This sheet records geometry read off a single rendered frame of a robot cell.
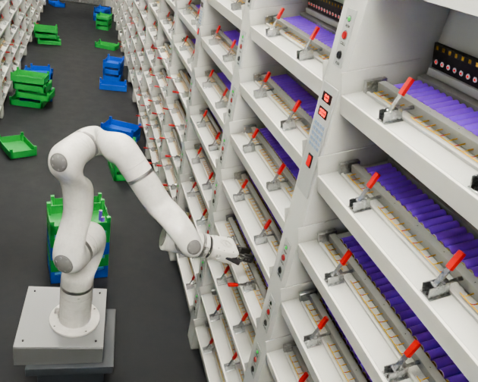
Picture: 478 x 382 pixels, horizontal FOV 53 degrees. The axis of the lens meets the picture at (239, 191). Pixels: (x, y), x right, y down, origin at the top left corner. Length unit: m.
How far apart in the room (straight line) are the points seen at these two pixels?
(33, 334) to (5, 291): 0.80
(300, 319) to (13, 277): 1.90
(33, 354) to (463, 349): 1.57
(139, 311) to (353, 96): 1.87
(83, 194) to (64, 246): 0.20
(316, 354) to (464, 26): 0.81
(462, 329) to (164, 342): 1.86
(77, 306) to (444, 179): 1.47
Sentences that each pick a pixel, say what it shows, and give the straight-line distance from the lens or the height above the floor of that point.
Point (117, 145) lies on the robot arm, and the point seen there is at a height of 1.20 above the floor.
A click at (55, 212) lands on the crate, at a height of 0.33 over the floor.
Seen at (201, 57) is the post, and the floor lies 1.26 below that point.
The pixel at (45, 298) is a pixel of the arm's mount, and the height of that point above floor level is 0.38.
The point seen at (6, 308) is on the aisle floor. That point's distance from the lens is 2.70.
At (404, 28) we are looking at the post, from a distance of 1.12.
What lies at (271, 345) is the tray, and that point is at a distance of 1.49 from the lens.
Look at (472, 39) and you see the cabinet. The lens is 1.11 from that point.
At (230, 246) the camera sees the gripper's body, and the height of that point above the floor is 0.88.
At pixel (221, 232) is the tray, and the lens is 1.95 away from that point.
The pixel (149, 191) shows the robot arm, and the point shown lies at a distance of 1.51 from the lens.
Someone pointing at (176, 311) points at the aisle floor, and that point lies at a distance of 2.66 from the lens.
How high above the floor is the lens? 1.83
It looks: 28 degrees down
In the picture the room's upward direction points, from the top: 12 degrees clockwise
